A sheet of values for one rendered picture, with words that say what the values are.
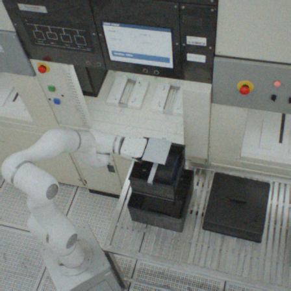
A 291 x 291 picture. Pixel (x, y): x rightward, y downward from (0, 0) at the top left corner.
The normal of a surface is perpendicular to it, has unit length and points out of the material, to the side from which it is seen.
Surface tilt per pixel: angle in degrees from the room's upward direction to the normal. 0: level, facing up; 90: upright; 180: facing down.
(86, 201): 0
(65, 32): 90
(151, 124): 0
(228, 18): 90
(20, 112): 0
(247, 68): 90
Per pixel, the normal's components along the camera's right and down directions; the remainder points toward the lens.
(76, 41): -0.26, 0.82
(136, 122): -0.10, -0.54
